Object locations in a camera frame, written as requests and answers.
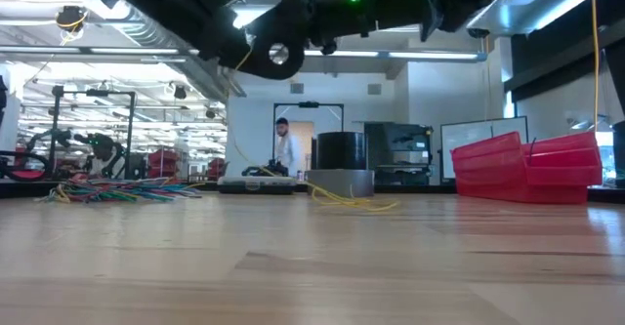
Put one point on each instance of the black background robot arm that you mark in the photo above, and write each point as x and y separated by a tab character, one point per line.
266	170
102	147
56	137

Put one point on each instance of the ceiling light strip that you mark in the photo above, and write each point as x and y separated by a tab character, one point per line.
97	50
415	55

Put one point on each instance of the person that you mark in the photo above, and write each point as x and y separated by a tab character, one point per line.
292	151

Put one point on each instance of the black tape roll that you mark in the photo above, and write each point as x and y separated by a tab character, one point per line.
342	151

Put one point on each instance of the black equipment cabinet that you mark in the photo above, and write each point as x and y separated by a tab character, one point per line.
398	142

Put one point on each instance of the red storage bins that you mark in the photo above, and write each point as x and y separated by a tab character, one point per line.
163	161
217	168

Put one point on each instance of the dark plastic parts case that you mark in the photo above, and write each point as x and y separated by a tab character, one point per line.
256	186

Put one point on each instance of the whiteboard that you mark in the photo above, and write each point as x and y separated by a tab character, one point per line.
469	130

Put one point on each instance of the red plastic bin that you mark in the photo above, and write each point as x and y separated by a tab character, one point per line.
512	174

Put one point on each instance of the grey wall vent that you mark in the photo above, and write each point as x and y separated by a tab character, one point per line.
374	89
297	88

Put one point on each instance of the silver ventilation duct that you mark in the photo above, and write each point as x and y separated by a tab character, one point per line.
205	78

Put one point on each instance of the black gantry frame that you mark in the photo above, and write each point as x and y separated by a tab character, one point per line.
308	104
129	134

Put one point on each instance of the grey duct tape roll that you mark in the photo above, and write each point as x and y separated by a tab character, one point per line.
346	183

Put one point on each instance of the ceiling dome camera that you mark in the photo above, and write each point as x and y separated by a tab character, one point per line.
478	33

